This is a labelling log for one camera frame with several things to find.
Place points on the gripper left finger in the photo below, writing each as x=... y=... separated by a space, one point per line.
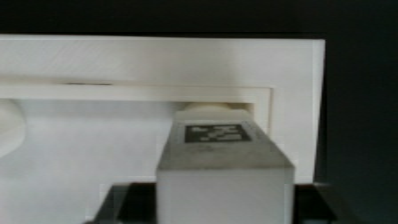
x=107 y=215

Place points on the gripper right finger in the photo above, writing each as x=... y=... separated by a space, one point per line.
x=337 y=204

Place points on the white table leg with tag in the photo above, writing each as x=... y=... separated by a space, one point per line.
x=225 y=174

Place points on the white square tabletop part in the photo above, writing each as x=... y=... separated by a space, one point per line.
x=90 y=142

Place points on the white front fence wall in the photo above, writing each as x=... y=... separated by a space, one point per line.
x=255 y=71

